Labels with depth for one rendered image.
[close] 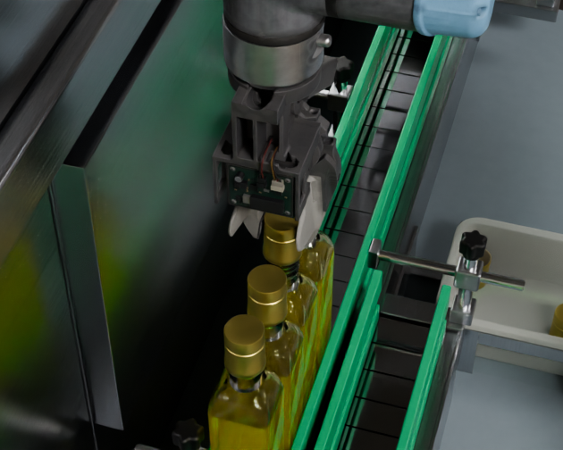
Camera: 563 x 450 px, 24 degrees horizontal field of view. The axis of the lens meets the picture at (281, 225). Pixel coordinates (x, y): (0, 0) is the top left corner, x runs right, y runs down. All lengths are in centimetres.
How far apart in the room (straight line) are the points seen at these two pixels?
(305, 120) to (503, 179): 80
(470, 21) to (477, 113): 102
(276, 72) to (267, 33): 4
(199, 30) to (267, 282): 25
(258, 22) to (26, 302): 28
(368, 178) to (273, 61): 67
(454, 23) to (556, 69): 112
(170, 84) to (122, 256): 16
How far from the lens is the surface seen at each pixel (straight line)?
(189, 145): 124
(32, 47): 94
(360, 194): 158
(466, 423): 153
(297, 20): 93
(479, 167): 182
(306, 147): 101
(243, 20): 93
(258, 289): 110
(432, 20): 89
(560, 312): 157
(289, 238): 113
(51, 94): 94
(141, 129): 109
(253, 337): 107
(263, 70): 95
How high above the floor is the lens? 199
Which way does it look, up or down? 46 degrees down
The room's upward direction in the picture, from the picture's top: straight up
